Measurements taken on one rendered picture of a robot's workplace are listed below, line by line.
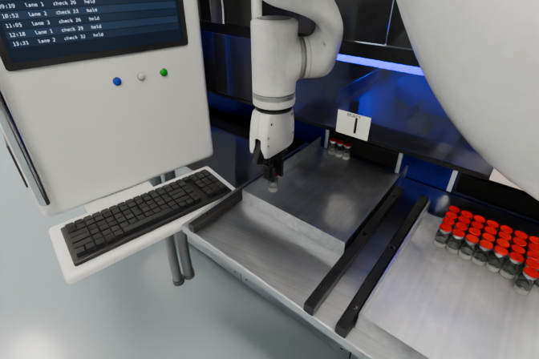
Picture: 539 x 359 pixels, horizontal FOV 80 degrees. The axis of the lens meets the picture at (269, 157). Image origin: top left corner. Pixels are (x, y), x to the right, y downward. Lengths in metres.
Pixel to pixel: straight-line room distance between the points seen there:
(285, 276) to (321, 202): 0.22
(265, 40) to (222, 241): 0.39
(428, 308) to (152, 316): 1.30
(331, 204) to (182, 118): 0.50
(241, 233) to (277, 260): 0.10
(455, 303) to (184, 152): 0.78
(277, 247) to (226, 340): 0.95
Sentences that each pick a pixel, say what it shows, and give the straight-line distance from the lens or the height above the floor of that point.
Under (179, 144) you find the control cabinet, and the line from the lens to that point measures 1.00.
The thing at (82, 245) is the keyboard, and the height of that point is 0.83.
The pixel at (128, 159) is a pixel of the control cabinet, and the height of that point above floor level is 0.89.
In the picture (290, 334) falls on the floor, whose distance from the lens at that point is 1.56.
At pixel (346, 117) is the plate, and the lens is 0.80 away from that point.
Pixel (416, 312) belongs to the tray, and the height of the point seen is 0.88.
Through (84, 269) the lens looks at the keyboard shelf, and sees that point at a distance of 0.81.
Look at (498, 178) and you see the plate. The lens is 0.76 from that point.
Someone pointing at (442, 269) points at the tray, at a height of 0.88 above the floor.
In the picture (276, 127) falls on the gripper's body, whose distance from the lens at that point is 0.63.
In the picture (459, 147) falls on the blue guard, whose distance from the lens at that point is 0.75.
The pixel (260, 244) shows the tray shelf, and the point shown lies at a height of 0.88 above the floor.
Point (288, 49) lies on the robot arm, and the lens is 0.58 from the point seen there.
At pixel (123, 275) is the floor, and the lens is 1.88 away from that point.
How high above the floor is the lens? 1.35
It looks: 31 degrees down
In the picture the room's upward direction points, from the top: straight up
